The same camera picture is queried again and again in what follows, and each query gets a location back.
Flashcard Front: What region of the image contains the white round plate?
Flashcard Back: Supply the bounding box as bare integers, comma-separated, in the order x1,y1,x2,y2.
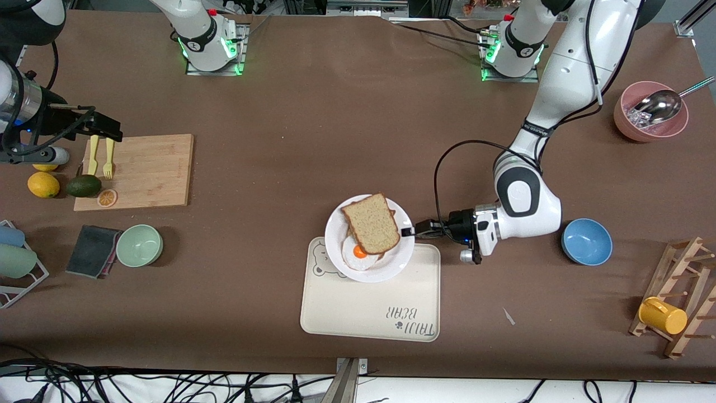
325,194,416,283

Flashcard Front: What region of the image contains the bread slice without egg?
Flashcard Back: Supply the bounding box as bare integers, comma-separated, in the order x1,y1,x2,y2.
341,193,401,255

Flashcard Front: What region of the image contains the fried egg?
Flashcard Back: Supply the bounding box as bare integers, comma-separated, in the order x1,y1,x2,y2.
341,235,384,271

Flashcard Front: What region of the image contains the wooden cutting board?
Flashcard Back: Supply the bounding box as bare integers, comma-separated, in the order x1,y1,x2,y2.
73,133,195,212

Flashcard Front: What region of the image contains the green avocado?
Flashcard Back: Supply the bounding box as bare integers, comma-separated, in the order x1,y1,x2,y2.
67,175,102,198

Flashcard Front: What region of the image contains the cream bear print tray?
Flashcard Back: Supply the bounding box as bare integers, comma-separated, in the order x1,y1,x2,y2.
300,237,441,343

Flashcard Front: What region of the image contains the pale green bowl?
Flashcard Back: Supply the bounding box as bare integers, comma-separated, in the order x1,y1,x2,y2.
116,224,164,268

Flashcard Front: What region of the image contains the dark grey folded cloth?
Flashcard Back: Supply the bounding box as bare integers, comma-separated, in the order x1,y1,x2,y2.
65,225,123,279

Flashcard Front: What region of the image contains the blue bowl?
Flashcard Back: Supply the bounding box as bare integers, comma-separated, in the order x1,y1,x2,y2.
561,218,613,266

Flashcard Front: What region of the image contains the pale green cup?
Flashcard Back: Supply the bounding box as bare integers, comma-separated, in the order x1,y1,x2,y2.
0,243,37,279

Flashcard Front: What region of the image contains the pink bowl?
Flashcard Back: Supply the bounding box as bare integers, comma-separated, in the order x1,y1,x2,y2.
614,81,689,142

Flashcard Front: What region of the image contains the clear ice cube pile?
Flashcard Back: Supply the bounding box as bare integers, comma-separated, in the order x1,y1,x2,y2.
626,104,680,135

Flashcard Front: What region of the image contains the yellow mug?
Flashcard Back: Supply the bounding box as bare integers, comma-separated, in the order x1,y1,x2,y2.
638,297,688,335

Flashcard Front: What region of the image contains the wooden mug rack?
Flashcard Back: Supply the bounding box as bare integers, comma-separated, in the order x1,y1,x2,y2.
629,236,716,360

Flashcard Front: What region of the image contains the metal scoop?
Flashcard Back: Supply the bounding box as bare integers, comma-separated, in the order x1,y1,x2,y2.
634,76,715,126

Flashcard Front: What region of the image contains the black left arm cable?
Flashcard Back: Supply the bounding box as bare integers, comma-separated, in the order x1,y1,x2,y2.
434,140,540,230

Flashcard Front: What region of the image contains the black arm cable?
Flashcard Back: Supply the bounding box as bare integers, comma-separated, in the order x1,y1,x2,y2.
0,39,97,156
434,140,540,230

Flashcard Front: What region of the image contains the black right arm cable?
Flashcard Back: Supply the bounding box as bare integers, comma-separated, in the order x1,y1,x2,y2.
0,39,97,156

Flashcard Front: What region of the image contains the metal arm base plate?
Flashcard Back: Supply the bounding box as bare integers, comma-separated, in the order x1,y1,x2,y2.
185,22,248,76
478,28,543,82

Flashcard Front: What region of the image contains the metal table edge bracket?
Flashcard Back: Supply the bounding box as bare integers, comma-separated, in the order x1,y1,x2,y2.
335,357,369,403

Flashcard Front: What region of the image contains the white wire rack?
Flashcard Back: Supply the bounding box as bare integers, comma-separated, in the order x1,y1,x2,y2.
0,220,50,310

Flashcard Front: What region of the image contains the black cable tangle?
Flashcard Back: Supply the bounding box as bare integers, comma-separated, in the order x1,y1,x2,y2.
0,358,336,403

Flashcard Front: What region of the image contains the aluminium frame bar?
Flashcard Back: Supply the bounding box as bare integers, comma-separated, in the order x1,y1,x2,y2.
674,0,716,38

